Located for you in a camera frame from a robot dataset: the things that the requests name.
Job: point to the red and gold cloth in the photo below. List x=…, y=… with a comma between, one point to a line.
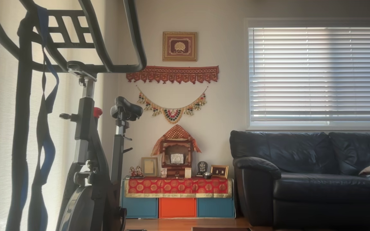
x=177, y=186

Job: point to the white window blinds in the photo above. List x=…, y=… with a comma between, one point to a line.
x=316, y=80

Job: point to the dark idol statue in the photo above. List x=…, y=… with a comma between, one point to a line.
x=202, y=167

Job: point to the wooden shrine with canopy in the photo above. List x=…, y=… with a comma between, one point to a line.
x=176, y=147

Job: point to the dark rug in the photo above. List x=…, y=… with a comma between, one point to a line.
x=220, y=229

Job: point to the black exercise bike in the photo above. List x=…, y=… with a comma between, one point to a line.
x=85, y=128

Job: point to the small gold picture frame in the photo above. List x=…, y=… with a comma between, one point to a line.
x=219, y=171

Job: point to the small white card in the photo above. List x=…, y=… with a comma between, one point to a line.
x=188, y=173

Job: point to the blue storage bin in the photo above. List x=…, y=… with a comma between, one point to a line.
x=215, y=208

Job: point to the black leather sofa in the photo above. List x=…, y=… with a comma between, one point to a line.
x=300, y=154

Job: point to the gold framed wall picture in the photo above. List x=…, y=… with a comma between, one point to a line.
x=180, y=46

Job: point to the beaded gold garland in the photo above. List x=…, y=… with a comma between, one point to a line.
x=172, y=115

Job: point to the small black bowl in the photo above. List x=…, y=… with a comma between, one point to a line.
x=207, y=175

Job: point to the pale picture frame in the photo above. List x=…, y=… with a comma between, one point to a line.
x=149, y=166

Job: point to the pair of small figurines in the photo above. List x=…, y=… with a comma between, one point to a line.
x=136, y=172

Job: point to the red embroidered wall hanging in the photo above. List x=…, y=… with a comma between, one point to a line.
x=172, y=74

